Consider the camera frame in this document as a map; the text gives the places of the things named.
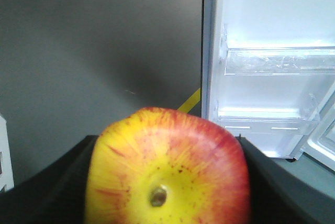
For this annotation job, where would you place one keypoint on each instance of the clear lower door bin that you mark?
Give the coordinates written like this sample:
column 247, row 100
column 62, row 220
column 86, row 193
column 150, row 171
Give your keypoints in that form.
column 264, row 119

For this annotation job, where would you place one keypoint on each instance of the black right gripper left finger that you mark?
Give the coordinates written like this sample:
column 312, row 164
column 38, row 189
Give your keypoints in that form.
column 54, row 195

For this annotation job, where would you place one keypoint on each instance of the clear middle door bin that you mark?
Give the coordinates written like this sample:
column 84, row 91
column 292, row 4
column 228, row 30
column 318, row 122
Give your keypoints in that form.
column 280, row 61

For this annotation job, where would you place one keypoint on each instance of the clear door bin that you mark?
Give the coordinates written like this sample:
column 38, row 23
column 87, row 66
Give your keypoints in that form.
column 280, row 61
column 264, row 119

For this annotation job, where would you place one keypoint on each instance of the red yellow apple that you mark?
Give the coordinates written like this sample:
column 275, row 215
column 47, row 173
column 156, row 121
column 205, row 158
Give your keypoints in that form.
column 165, row 166

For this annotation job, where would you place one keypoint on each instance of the fridge door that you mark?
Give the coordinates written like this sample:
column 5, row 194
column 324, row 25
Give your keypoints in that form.
column 239, row 24

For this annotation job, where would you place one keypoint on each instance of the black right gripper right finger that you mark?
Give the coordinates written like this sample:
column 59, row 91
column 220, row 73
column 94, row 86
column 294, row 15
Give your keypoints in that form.
column 289, row 192

